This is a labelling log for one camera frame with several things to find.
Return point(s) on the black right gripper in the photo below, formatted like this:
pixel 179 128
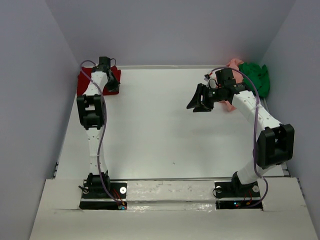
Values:
pixel 197 99

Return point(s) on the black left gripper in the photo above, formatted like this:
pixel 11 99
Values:
pixel 114 87

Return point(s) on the dark red t-shirt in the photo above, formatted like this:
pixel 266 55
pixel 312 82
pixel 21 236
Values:
pixel 83 81

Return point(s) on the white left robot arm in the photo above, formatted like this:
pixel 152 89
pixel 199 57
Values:
pixel 92 112

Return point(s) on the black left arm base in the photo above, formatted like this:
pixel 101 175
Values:
pixel 100 200

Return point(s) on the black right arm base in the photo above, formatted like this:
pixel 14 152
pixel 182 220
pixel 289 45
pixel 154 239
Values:
pixel 237 197

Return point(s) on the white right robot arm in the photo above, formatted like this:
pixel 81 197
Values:
pixel 273 141

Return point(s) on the pink t-shirt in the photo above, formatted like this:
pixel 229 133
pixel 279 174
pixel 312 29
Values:
pixel 234 64

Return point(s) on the green t-shirt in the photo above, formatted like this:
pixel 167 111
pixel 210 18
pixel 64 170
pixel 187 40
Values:
pixel 259 75

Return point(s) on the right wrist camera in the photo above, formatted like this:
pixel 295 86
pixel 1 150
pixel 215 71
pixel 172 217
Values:
pixel 222 78

